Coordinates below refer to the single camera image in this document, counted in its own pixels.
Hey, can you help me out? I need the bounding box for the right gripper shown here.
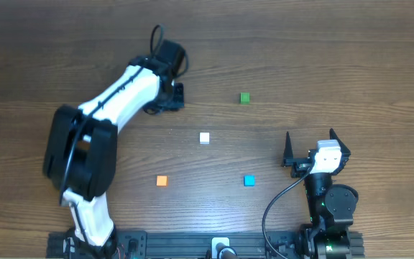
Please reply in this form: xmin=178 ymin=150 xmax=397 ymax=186
xmin=281 ymin=128 xmax=351 ymax=179

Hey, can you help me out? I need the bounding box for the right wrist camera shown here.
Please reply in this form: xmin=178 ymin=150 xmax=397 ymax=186
xmin=309 ymin=139 xmax=343 ymax=176

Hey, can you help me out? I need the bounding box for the mounting rail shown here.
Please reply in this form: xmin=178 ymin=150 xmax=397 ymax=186
xmin=47 ymin=230 xmax=366 ymax=259

